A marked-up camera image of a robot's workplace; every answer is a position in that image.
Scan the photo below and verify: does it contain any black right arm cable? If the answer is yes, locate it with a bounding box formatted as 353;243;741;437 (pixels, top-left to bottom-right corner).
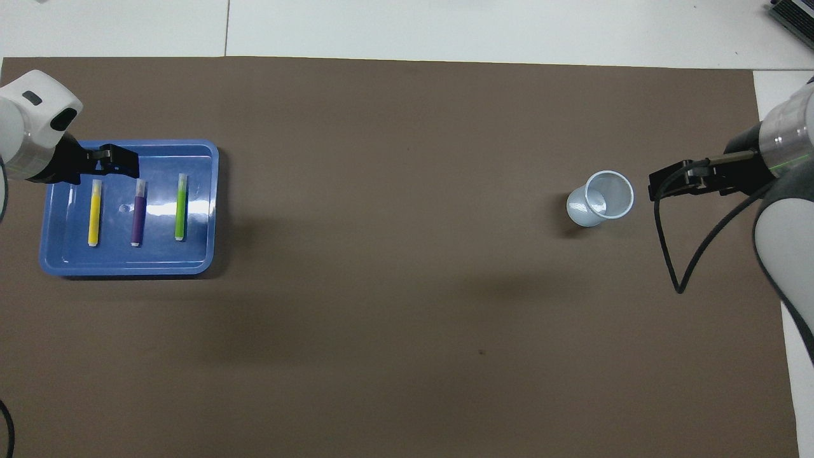
653;150;773;295

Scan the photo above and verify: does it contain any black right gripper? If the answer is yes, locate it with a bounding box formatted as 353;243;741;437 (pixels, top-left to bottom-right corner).
648;122;776;202

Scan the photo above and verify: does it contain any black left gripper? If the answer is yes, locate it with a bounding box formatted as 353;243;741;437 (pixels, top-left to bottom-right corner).
38;132;141;186

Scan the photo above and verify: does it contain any green pen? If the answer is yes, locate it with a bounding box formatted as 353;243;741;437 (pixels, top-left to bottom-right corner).
174;173;189;242

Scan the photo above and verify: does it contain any blue plastic tray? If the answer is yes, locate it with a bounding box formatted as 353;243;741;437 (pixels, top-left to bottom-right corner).
39;139;219;277

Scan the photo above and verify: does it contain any clear plastic cup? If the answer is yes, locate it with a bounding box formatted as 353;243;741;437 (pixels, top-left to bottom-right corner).
566;170;634;228

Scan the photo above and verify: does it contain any grey ribbed device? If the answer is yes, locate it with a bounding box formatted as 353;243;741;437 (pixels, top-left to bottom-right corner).
768;0;814;33

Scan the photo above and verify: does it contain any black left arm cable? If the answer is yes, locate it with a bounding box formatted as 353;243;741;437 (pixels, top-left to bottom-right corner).
0;399;16;458

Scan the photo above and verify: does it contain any purple pen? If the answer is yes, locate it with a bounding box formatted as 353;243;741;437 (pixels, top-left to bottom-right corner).
130;179;148;248

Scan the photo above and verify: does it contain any yellow pen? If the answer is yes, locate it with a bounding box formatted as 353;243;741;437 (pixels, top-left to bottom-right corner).
88;179;103;248

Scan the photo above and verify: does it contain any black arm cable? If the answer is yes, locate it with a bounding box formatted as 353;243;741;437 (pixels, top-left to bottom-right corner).
653;150;773;295
0;399;16;458

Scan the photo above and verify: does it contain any brown table mat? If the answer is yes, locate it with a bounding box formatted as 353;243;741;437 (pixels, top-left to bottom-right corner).
0;56;801;458

